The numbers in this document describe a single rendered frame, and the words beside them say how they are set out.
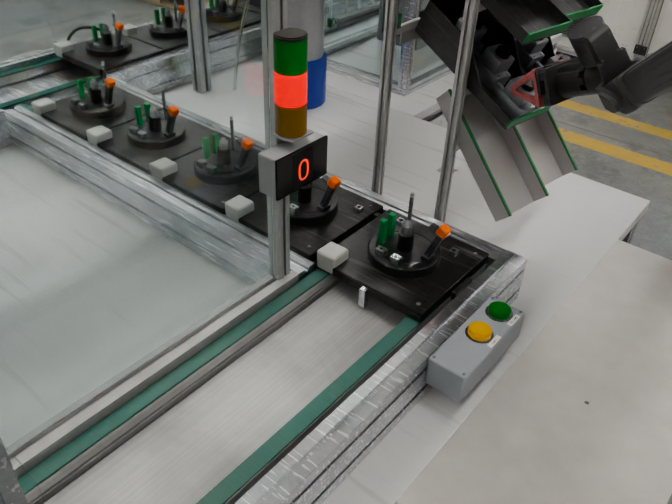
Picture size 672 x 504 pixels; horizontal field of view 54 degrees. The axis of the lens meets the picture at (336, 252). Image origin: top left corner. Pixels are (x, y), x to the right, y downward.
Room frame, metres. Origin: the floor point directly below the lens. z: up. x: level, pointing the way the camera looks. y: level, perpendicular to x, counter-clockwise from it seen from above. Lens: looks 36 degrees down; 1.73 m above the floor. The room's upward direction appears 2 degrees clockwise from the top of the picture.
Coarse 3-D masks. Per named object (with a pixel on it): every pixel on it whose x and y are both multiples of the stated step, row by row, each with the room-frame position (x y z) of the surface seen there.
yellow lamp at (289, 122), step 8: (280, 112) 0.93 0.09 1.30; (288, 112) 0.93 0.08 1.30; (296, 112) 0.93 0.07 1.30; (304, 112) 0.94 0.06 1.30; (280, 120) 0.93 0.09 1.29; (288, 120) 0.93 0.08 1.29; (296, 120) 0.93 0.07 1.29; (304, 120) 0.94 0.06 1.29; (280, 128) 0.93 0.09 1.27; (288, 128) 0.93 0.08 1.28; (296, 128) 0.93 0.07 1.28; (304, 128) 0.94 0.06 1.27; (280, 136) 0.93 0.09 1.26; (288, 136) 0.93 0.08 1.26; (296, 136) 0.93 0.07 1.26
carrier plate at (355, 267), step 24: (384, 216) 1.17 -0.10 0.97; (360, 240) 1.08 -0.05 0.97; (456, 240) 1.09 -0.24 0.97; (360, 264) 1.00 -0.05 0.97; (456, 264) 1.01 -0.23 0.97; (480, 264) 1.03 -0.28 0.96; (384, 288) 0.93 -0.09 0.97; (408, 288) 0.93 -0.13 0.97; (432, 288) 0.93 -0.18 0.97; (408, 312) 0.88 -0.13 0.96
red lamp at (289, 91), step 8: (280, 80) 0.93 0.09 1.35; (288, 80) 0.93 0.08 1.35; (296, 80) 0.93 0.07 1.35; (304, 80) 0.94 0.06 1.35; (280, 88) 0.93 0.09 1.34; (288, 88) 0.93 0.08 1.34; (296, 88) 0.93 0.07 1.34; (304, 88) 0.94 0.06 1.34; (280, 96) 0.93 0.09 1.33; (288, 96) 0.93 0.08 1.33; (296, 96) 0.93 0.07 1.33; (304, 96) 0.94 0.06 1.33; (280, 104) 0.93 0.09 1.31; (288, 104) 0.93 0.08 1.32; (296, 104) 0.93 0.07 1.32; (304, 104) 0.94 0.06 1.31
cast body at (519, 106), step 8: (512, 80) 1.19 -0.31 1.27; (496, 88) 1.23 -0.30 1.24; (504, 88) 1.19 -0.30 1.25; (520, 88) 1.17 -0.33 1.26; (528, 88) 1.17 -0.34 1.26; (496, 96) 1.20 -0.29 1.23; (504, 96) 1.19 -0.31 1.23; (512, 96) 1.18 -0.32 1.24; (504, 104) 1.19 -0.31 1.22; (512, 104) 1.18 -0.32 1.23; (520, 104) 1.17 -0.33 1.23; (528, 104) 1.19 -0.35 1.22; (512, 112) 1.17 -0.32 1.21; (520, 112) 1.16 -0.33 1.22; (528, 112) 1.18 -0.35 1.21
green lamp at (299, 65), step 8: (304, 40) 0.94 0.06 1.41; (280, 48) 0.93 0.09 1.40; (288, 48) 0.93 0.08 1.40; (296, 48) 0.93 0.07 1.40; (304, 48) 0.94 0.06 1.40; (280, 56) 0.93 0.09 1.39; (288, 56) 0.93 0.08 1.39; (296, 56) 0.93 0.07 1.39; (304, 56) 0.94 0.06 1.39; (280, 64) 0.93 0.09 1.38; (288, 64) 0.93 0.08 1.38; (296, 64) 0.93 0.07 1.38; (304, 64) 0.94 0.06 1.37; (280, 72) 0.93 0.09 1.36; (288, 72) 0.93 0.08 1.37; (296, 72) 0.93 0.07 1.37; (304, 72) 0.94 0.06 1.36
